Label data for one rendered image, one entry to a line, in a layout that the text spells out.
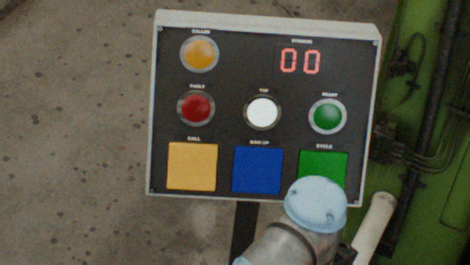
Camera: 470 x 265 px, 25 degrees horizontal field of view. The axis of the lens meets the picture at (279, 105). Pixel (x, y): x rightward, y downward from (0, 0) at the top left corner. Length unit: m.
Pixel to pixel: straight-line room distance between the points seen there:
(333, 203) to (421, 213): 0.86
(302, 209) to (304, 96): 0.38
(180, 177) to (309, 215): 0.42
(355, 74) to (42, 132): 1.53
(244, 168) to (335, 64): 0.21
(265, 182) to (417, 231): 0.59
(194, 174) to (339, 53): 0.29
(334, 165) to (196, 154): 0.21
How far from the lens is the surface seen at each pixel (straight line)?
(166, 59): 1.58
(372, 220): 2.06
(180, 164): 1.62
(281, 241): 1.25
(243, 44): 1.57
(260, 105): 1.59
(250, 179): 1.63
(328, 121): 1.61
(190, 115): 1.60
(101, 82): 3.10
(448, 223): 2.11
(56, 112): 3.03
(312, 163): 1.63
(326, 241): 1.28
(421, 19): 1.76
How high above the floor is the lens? 2.30
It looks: 49 degrees down
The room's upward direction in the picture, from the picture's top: 9 degrees clockwise
